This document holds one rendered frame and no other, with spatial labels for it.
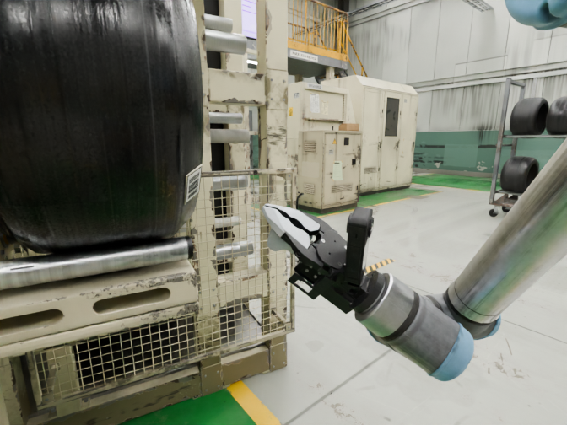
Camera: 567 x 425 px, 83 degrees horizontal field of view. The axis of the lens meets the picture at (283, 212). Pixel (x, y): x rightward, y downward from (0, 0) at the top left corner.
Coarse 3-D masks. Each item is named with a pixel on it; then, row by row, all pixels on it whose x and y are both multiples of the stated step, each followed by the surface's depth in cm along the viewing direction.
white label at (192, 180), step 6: (198, 168) 51; (192, 174) 50; (198, 174) 52; (186, 180) 49; (192, 180) 51; (198, 180) 53; (186, 186) 50; (192, 186) 52; (198, 186) 54; (186, 192) 51; (192, 192) 53; (198, 192) 55; (186, 198) 52
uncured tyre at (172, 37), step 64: (0, 0) 33; (64, 0) 36; (128, 0) 39; (0, 64) 33; (64, 64) 36; (128, 64) 39; (192, 64) 45; (0, 128) 35; (64, 128) 38; (128, 128) 41; (192, 128) 46; (0, 192) 39; (64, 192) 41; (128, 192) 45
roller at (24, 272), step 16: (160, 240) 59; (176, 240) 60; (32, 256) 51; (48, 256) 51; (64, 256) 52; (80, 256) 52; (96, 256) 53; (112, 256) 54; (128, 256) 55; (144, 256) 56; (160, 256) 58; (176, 256) 59; (0, 272) 47; (16, 272) 48; (32, 272) 49; (48, 272) 50; (64, 272) 51; (80, 272) 52; (96, 272) 54; (0, 288) 48
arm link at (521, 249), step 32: (544, 192) 39; (512, 224) 44; (544, 224) 40; (480, 256) 51; (512, 256) 45; (544, 256) 43; (448, 288) 60; (480, 288) 52; (512, 288) 48; (480, 320) 55
